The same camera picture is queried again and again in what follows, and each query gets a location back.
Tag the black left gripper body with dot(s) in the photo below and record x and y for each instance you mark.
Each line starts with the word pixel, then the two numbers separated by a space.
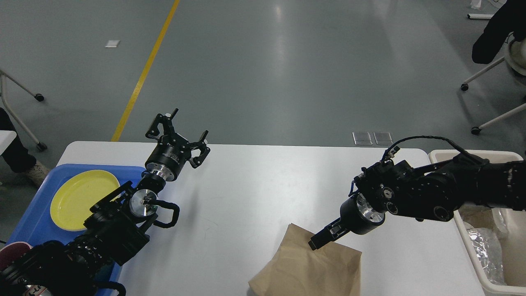
pixel 168 158

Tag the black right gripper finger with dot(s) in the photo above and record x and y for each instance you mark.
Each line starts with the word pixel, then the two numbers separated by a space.
pixel 330 233

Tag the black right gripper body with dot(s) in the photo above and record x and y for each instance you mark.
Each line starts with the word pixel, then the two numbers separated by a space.
pixel 357 216

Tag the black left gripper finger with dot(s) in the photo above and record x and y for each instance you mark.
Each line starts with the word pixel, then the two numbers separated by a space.
pixel 161 129
pixel 203 148

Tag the brown paper bag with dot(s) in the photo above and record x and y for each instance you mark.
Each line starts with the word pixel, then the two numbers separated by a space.
pixel 297 270

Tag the yellow plate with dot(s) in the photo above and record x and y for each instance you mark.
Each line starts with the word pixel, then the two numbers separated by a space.
pixel 71 204

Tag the dark teal mug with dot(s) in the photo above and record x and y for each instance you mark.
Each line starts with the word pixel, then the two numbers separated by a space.
pixel 105 273

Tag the silver foil bag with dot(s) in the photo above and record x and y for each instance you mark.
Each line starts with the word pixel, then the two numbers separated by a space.
pixel 488 250

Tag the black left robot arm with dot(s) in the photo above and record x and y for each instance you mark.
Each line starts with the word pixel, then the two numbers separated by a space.
pixel 145 207

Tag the left floor outlet cover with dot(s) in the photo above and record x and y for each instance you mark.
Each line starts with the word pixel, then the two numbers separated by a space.
pixel 362 139

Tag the floor outlet cover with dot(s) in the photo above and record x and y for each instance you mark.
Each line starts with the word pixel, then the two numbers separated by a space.
pixel 383 138
pixel 362 139

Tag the right floor outlet cover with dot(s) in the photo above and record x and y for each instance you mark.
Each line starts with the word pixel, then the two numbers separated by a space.
pixel 383 138

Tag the white rolling rack leg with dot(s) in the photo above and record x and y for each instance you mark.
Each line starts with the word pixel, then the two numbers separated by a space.
pixel 15 110

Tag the person's foot in shoe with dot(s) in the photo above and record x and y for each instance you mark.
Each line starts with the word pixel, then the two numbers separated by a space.
pixel 18 158

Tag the white plastic bin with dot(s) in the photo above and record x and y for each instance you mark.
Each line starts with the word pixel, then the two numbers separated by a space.
pixel 513 252

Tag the clear plastic bag in bin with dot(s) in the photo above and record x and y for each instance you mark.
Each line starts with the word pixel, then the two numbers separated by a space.
pixel 475 217

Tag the pink mug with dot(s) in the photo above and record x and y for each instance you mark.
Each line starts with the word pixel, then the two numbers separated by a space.
pixel 12 252

